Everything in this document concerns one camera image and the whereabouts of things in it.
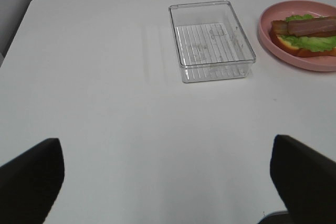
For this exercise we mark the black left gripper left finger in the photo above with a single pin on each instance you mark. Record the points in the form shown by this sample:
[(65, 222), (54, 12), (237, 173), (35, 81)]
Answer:
[(31, 182)]

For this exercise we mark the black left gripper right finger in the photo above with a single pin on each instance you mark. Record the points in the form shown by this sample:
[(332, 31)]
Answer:
[(304, 180)]

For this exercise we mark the green lettuce leaf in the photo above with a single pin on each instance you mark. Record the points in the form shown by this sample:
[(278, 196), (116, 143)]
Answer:
[(305, 35)]

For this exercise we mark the toast bread slice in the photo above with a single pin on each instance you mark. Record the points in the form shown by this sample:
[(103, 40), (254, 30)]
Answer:
[(304, 46)]

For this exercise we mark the dark bacon strip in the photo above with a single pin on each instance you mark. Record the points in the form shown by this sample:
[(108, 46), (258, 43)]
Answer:
[(279, 27)]

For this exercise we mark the pink bacon strip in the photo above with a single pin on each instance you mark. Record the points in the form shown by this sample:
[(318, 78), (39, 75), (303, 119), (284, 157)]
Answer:
[(315, 27)]

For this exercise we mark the left clear plastic tray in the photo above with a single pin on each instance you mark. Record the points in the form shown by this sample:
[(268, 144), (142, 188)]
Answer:
[(210, 42)]

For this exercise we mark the pink round plate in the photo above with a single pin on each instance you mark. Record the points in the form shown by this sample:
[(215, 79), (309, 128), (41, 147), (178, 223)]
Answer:
[(280, 11)]

